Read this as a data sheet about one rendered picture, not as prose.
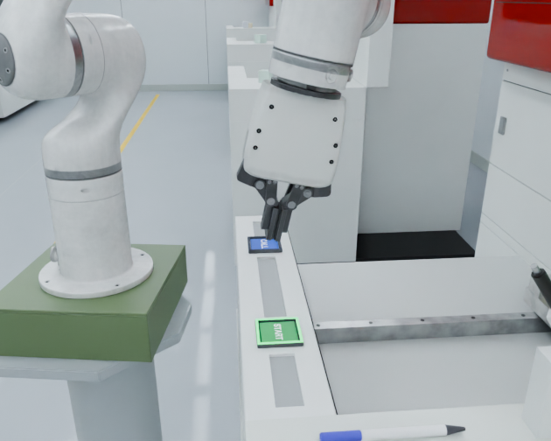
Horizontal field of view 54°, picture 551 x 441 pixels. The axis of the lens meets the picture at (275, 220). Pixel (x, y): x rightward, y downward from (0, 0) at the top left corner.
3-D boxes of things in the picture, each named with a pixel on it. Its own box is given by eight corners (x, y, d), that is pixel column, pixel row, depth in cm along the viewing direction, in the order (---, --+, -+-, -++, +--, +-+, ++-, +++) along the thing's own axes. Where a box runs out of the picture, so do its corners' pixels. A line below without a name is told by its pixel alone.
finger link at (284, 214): (310, 182, 62) (297, 234, 65) (283, 178, 62) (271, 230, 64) (314, 192, 59) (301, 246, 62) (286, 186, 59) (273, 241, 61)
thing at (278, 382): (282, 277, 111) (282, 213, 105) (332, 517, 60) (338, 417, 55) (236, 279, 110) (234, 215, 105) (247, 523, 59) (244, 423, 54)
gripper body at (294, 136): (347, 80, 60) (324, 176, 64) (258, 62, 59) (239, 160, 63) (363, 92, 54) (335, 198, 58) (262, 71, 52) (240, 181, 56)
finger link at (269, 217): (282, 177, 62) (269, 230, 64) (254, 172, 61) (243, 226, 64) (284, 186, 59) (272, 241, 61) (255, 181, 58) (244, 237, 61)
